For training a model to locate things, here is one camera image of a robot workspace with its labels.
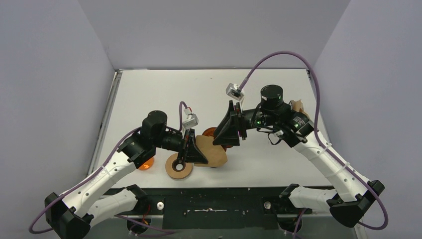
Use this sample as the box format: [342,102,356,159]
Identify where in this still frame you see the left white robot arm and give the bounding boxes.
[45,111,208,239]

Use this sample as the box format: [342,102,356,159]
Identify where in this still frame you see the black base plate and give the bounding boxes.
[120,187,300,230]

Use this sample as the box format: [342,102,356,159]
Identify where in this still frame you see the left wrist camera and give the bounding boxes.
[182,107,199,130]

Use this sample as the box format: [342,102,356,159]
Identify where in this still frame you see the orange coffee filter box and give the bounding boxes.
[289,100,311,120]

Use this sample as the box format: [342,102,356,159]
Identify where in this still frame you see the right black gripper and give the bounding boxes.
[212,101,276,146]

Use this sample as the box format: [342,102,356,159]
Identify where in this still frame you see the round wooden ring stand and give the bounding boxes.
[165,153,193,180]

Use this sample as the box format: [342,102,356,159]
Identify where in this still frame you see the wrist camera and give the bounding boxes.
[225,83,244,101]
[182,107,199,130]

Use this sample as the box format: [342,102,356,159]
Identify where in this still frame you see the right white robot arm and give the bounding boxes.
[213,85,385,228]

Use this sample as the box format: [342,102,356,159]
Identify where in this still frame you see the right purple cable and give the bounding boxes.
[238,51,389,239]

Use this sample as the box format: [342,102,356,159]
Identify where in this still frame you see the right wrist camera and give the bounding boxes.
[225,83,244,101]

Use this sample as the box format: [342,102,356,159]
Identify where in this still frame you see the brown paper coffee filter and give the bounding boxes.
[194,135,228,167]

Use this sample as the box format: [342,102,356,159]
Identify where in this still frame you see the orange translucent dripper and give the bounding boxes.
[138,157,155,171]

